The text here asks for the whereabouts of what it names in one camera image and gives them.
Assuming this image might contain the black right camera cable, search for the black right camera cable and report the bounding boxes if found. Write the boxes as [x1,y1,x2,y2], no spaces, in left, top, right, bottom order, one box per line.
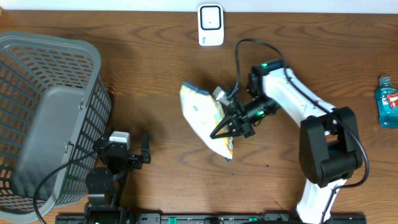
[228,39,371,190]

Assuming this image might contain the grey plastic shopping basket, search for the grey plastic shopping basket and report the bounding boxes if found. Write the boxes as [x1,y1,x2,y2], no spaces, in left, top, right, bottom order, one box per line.
[1,32,111,223]

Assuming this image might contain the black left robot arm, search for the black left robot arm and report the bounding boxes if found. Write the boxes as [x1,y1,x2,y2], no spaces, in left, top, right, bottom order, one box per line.
[83,131,151,224]

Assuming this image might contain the yellow white snack bag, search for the yellow white snack bag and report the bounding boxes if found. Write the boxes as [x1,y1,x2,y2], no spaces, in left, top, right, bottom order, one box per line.
[180,82,233,161]

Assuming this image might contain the black left camera cable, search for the black left camera cable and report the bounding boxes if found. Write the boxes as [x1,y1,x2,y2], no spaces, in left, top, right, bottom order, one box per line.
[32,151,99,224]

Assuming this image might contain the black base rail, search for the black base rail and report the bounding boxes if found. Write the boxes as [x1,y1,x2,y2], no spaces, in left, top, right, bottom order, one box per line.
[55,213,368,224]

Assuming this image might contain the blue mouthwash bottle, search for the blue mouthwash bottle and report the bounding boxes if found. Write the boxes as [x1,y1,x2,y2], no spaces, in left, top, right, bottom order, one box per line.
[374,75,397,128]

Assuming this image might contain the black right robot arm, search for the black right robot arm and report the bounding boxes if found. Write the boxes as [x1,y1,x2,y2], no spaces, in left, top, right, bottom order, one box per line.
[210,60,369,223]

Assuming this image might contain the black camera cable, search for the black camera cable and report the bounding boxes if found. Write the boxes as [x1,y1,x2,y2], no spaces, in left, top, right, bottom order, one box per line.
[228,39,371,190]
[32,151,99,224]

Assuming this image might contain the red snack bar wrapper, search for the red snack bar wrapper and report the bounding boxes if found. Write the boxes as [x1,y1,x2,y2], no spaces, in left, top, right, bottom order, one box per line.
[386,93,398,110]

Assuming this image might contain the white barcode scanner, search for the white barcode scanner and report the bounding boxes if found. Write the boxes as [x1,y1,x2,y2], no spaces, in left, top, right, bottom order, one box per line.
[197,3,224,47]

